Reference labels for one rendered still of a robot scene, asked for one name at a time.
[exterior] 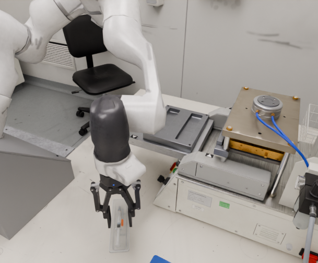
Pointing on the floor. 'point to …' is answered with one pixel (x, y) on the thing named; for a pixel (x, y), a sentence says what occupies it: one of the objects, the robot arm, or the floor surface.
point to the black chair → (85, 46)
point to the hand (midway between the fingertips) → (119, 217)
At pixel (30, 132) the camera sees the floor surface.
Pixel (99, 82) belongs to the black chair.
